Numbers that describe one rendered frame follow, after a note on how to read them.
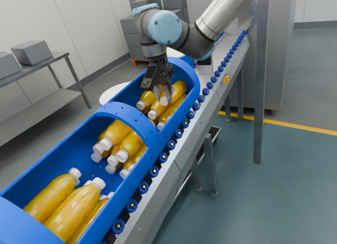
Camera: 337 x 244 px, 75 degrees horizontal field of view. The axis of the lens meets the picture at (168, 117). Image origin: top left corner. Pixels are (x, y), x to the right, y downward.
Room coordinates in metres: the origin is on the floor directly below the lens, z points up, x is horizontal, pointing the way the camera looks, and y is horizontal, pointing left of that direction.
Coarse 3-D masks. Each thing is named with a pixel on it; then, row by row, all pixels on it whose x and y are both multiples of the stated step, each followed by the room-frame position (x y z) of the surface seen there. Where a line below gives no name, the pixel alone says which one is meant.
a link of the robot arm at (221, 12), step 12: (216, 0) 0.68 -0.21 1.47; (228, 0) 0.65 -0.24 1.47; (240, 0) 0.64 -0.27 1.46; (252, 0) 0.65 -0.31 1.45; (204, 12) 0.71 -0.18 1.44; (216, 12) 0.67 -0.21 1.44; (228, 12) 0.65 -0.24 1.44; (240, 12) 0.66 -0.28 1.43; (204, 24) 0.68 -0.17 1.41; (216, 24) 0.67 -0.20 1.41; (228, 24) 0.67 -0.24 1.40; (192, 36) 0.69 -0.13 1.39; (204, 36) 0.68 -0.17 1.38; (216, 36) 0.68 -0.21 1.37; (180, 48) 0.69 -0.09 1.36; (192, 48) 0.69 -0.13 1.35; (204, 48) 0.69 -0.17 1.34
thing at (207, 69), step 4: (204, 60) 1.34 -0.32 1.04; (208, 60) 1.33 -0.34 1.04; (212, 60) 1.35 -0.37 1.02; (200, 64) 1.36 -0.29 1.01; (204, 64) 1.35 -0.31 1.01; (208, 64) 1.33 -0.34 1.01; (212, 64) 1.35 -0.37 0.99; (200, 68) 1.38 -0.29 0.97; (204, 68) 1.36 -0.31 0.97; (208, 68) 1.35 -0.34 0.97; (212, 68) 1.34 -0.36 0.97; (200, 72) 1.38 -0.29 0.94; (204, 72) 1.37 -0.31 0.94; (208, 72) 1.35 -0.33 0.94; (212, 72) 1.33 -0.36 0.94
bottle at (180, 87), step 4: (180, 80) 0.95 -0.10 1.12; (176, 84) 0.91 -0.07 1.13; (180, 84) 0.91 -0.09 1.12; (184, 84) 0.93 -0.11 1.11; (176, 88) 0.87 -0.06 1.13; (180, 88) 0.89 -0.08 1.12; (184, 88) 0.91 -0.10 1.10; (164, 92) 0.85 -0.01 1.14; (176, 92) 0.85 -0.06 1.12; (180, 92) 0.87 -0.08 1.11; (184, 92) 0.91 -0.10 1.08; (172, 96) 0.82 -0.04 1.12; (176, 96) 0.84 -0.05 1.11; (180, 96) 0.87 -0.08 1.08; (172, 100) 0.82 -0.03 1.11; (176, 100) 0.84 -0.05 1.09
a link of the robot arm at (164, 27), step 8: (144, 16) 0.75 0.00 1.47; (152, 16) 0.69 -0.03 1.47; (160, 16) 0.66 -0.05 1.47; (168, 16) 0.66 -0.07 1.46; (176, 16) 0.67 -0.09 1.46; (144, 24) 0.72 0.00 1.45; (152, 24) 0.66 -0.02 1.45; (160, 24) 0.66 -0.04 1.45; (168, 24) 0.66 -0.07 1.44; (176, 24) 0.67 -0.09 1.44; (184, 24) 0.70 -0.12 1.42; (144, 32) 0.74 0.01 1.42; (152, 32) 0.66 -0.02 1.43; (160, 32) 0.65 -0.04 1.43; (168, 32) 0.66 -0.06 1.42; (176, 32) 0.66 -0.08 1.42; (184, 32) 0.68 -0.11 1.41; (160, 40) 0.65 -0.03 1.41; (168, 40) 0.66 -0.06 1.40; (176, 40) 0.66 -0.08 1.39; (176, 48) 0.70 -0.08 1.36
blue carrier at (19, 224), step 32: (128, 96) 0.91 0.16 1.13; (192, 96) 0.84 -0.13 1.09; (96, 128) 0.73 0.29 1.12; (64, 160) 0.59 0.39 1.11; (0, 192) 0.39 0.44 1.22; (32, 192) 0.49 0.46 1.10; (128, 192) 0.43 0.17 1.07; (0, 224) 0.29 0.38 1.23; (32, 224) 0.29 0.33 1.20; (96, 224) 0.33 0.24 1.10
